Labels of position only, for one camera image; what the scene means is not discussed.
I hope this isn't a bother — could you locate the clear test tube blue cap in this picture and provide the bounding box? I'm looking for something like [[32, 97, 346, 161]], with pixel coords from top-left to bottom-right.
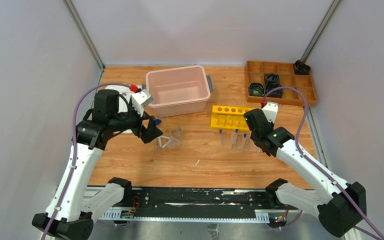
[[241, 133, 247, 150]]

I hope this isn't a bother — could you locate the small glass beaker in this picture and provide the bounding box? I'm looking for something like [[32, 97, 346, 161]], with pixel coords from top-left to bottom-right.
[[173, 126, 184, 141]]

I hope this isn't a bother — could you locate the clear glass funnel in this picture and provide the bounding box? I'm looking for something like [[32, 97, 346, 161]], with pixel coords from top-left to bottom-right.
[[166, 130, 181, 149]]

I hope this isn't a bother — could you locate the yellow test tube rack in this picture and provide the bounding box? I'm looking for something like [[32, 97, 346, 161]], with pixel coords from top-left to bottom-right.
[[210, 105, 252, 131]]

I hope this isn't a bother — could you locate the pink plastic storage bin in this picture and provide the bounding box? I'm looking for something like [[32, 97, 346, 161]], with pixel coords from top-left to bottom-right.
[[145, 65, 214, 118]]

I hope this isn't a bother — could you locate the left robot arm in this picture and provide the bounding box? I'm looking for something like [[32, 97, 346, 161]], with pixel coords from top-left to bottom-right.
[[32, 89, 162, 240]]

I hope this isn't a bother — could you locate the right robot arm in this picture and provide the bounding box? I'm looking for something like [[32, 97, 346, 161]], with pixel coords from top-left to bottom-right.
[[243, 106, 367, 238]]

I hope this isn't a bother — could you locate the white clay triangle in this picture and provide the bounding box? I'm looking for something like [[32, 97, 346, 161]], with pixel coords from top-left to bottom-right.
[[157, 135, 172, 149]]

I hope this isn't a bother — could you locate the blue capped test tube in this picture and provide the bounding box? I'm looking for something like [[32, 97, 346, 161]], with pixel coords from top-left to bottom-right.
[[230, 129, 239, 150], [219, 129, 225, 147]]

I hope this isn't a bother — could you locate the wooden compartment tray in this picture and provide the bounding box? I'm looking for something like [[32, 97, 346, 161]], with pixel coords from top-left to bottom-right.
[[244, 59, 318, 107]]

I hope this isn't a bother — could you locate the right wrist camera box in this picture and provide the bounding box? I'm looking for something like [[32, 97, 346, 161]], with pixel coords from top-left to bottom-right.
[[261, 101, 279, 124]]

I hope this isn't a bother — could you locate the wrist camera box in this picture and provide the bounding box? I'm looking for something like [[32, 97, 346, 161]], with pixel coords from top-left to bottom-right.
[[130, 89, 154, 117], [261, 101, 279, 124]]

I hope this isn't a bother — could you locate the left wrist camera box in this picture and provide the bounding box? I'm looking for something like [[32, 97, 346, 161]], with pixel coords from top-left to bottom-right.
[[130, 89, 154, 117]]

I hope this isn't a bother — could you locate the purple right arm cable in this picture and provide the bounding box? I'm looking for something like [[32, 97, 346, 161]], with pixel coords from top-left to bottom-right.
[[260, 86, 384, 240]]

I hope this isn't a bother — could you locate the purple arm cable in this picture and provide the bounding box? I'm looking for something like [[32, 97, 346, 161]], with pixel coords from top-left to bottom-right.
[[41, 82, 139, 240], [260, 86, 384, 240]]

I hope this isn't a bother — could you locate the black coiled strap bottom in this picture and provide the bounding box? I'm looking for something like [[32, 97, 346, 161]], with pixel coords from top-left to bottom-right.
[[265, 82, 284, 99]]

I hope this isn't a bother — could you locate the black coiled strap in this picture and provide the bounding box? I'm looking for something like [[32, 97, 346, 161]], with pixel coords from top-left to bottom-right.
[[265, 82, 284, 99], [264, 73, 281, 85], [248, 82, 266, 97]]

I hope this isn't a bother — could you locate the black coiled strap left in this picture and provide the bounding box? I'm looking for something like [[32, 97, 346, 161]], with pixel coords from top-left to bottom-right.
[[248, 82, 266, 97]]

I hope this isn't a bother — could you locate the black coiled strap top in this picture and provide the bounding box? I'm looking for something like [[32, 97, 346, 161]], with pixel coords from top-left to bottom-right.
[[264, 73, 281, 85]]

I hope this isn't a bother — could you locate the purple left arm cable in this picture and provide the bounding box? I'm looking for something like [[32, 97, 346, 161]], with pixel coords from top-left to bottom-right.
[[41, 82, 139, 240]]

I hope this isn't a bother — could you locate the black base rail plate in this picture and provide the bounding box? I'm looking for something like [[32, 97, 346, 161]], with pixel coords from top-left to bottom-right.
[[115, 186, 297, 222]]

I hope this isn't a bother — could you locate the black coiled strap outside tray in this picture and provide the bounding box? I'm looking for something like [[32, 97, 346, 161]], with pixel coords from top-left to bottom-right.
[[293, 59, 312, 76]]

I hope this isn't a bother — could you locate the aluminium frame post left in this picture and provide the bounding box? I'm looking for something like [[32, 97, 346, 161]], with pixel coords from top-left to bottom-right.
[[62, 0, 106, 73]]

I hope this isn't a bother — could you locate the aluminium frame post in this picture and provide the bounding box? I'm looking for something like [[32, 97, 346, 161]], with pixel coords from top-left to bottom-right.
[[300, 0, 343, 63], [62, 0, 106, 73]]

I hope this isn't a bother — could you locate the aluminium frame post right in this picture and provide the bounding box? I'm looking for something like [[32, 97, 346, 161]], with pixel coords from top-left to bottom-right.
[[300, 0, 343, 63]]

